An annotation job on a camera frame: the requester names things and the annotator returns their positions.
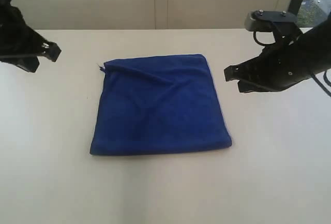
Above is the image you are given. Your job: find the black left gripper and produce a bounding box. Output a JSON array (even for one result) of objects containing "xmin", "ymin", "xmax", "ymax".
[{"xmin": 1, "ymin": 0, "xmax": 62, "ymax": 73}]

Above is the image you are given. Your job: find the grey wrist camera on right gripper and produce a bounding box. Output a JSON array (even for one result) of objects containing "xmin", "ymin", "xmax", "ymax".
[{"xmin": 244, "ymin": 9, "xmax": 297, "ymax": 32}]

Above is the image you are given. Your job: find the blue towel with white label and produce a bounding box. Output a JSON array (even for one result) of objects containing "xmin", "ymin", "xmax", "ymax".
[{"xmin": 89, "ymin": 54, "xmax": 232, "ymax": 156}]

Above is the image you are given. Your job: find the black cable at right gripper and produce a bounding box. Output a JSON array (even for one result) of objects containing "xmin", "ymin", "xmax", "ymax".
[{"xmin": 253, "ymin": 29, "xmax": 331, "ymax": 97}]

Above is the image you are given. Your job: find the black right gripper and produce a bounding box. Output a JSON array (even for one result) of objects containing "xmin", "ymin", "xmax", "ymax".
[{"xmin": 224, "ymin": 17, "xmax": 330, "ymax": 93}]

